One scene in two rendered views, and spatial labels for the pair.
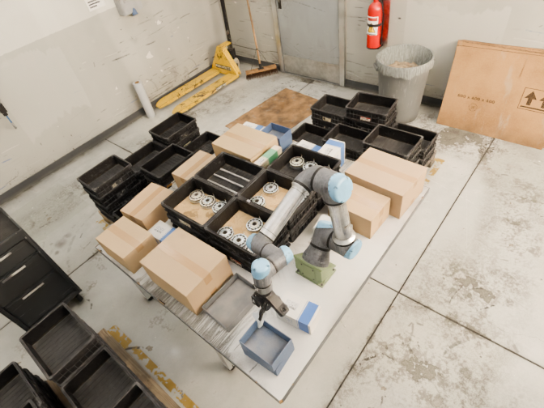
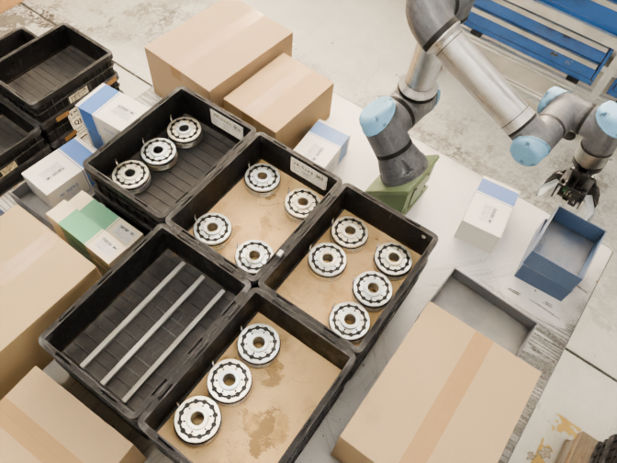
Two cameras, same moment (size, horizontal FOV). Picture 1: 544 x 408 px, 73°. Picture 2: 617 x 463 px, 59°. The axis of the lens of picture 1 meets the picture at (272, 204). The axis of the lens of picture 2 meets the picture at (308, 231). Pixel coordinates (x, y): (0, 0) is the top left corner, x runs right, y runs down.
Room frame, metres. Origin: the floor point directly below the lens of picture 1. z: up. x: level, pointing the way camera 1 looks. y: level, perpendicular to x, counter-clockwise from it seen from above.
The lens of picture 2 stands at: (1.72, 0.80, 2.10)
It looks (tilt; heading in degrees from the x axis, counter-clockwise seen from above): 57 degrees down; 254
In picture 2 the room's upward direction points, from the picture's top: 7 degrees clockwise
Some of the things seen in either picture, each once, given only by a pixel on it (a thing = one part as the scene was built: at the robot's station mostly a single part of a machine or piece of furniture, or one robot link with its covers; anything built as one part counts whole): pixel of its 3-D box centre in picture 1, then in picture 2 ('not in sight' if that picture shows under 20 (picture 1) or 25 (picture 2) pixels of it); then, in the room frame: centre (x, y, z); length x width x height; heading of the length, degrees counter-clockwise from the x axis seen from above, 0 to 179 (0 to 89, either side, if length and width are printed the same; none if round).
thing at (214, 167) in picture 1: (231, 178); (153, 321); (1.92, 0.24, 0.87); 0.40 x 0.30 x 0.11; 44
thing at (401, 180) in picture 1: (384, 181); (222, 62); (1.66, -0.73, 0.80); 0.40 x 0.30 x 0.20; 40
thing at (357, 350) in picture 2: (245, 225); (351, 262); (1.42, 0.17, 0.92); 0.40 x 0.30 x 0.02; 44
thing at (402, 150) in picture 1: (389, 160); (66, 102); (2.32, -1.06, 0.37); 0.40 x 0.30 x 0.45; 43
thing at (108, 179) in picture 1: (115, 189); not in sight; (2.71, 1.40, 0.37); 0.40 x 0.30 x 0.45; 133
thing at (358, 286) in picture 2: (239, 240); (373, 288); (1.37, 0.23, 0.86); 0.10 x 0.10 x 0.01
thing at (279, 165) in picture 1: (304, 171); (175, 160); (1.84, -0.26, 0.87); 0.40 x 0.30 x 0.11; 44
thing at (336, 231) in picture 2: not in sight; (350, 231); (1.39, 0.05, 0.86); 0.10 x 0.10 x 0.01
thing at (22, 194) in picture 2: not in sight; (70, 186); (2.17, -0.32, 0.73); 0.27 x 0.20 x 0.05; 44
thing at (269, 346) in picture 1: (265, 342); (565, 246); (0.76, 0.16, 0.81); 0.20 x 0.15 x 0.07; 43
